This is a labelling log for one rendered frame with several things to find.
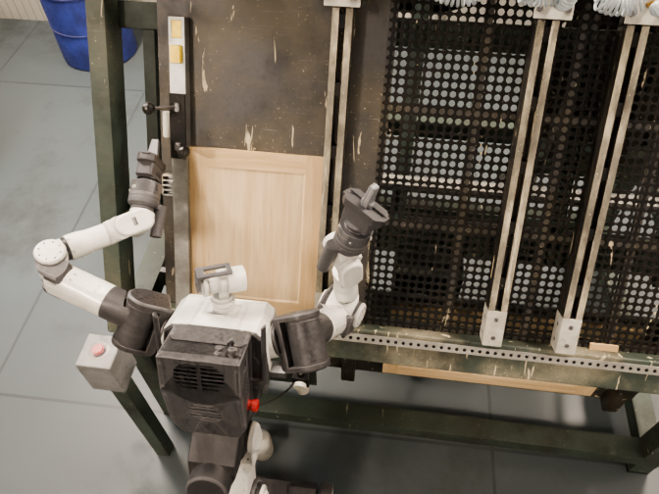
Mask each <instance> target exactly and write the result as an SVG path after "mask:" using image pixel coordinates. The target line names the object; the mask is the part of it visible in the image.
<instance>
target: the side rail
mask: <svg viewBox="0 0 659 494"><path fill-rule="evenodd" d="M85 12H86V25H87V40H88V54H89V67H90V81H91V95H92V109H93V122H94V136H95V150H96V164H97V177H98V191H99V205H100V219H101V223H103V222H105V221H108V220H110V219H111V218H113V217H116V216H119V215H122V214H125V213H128V202H127V199H128V195H129V191H128V190H129V189H130V186H129V167H128V149H127V112H126V94H125V75H124V56H123V38H122V28H121V27H119V12H118V0H85ZM103 260H104V274H105V281H107V282H109V283H112V284H114V285H116V286H118V287H120V288H122V289H123V290H126V291H127V294H128V292H129V291H130V290H131V289H134V288H135V279H134V260H133V242H132V236H131V237H128V238H126V239H124V240H122V241H120V242H118V243H116V244H113V245H110V246H107V247H105V248H103ZM127 294H126V297H127Z"/></svg>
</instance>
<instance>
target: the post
mask: <svg viewBox="0 0 659 494"><path fill-rule="evenodd" d="M112 393H113V394H114V395H115V397H116V398H117V399H118V401H119V402H120V404H121V405H122V406H123V408H124V409H125V411H126V412H127V414H128V415H129V416H130V418H131V419H132V421H133V422H134V423H135V425H136V426H137V428H138V429H139V430H140V432H141V433H142V434H143V436H144V437H145V439H146V440H147V441H148V443H149V444H150V446H151V447H152V448H153V450H154V451H155V452H156V454H157V455H162V456H170V454H171V451H172V448H173V444H174V443H173V442H172V440H171V438H170V437H169V435H168V434H167V432H166V430H165V429H164V427H162V425H161V424H160V422H159V420H158V419H157V417H156V416H155V414H154V412H153V411H152V409H151V408H150V406H149V404H148V403H147V401H146V400H145V398H144V396H143V395H142V393H141V392H140V390H139V389H138V387H137V385H136V384H135V382H134V381H133V379H132V378H131V379H130V382H129V384H128V387H127V391H126V392H116V391H112Z"/></svg>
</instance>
